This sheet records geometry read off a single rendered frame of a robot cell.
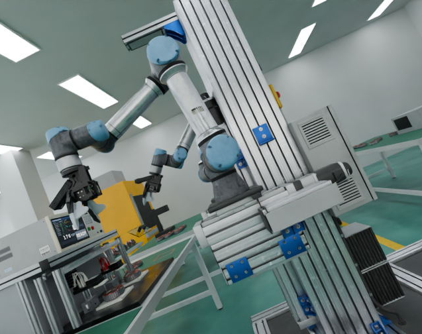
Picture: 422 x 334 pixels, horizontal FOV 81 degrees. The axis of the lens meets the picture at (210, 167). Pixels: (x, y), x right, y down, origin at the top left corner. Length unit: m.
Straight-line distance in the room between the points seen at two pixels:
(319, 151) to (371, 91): 6.64
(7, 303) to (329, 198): 1.50
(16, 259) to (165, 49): 1.32
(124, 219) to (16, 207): 1.93
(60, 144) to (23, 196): 4.85
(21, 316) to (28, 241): 0.35
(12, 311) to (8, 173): 4.54
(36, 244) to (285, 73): 6.67
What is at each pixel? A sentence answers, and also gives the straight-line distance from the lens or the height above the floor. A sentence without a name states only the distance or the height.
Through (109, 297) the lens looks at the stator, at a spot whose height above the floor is 0.80.
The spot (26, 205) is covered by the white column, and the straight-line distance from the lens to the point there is 5.77.
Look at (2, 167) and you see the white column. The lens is 6.09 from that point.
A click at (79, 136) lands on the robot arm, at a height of 1.44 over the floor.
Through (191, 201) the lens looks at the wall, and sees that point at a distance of 6.76.
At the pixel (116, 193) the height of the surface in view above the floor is 1.78.
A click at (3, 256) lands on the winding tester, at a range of 1.78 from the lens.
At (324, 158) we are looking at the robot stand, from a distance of 1.23.
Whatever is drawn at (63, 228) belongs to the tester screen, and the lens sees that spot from 1.64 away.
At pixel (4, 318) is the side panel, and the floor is 0.94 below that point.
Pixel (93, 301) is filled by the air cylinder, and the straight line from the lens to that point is 1.65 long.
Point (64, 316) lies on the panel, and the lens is 1.68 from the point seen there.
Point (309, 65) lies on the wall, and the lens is 7.52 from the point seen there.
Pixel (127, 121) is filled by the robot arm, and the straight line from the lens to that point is 1.07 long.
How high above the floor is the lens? 1.10
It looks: 4 degrees up
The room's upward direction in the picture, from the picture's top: 24 degrees counter-clockwise
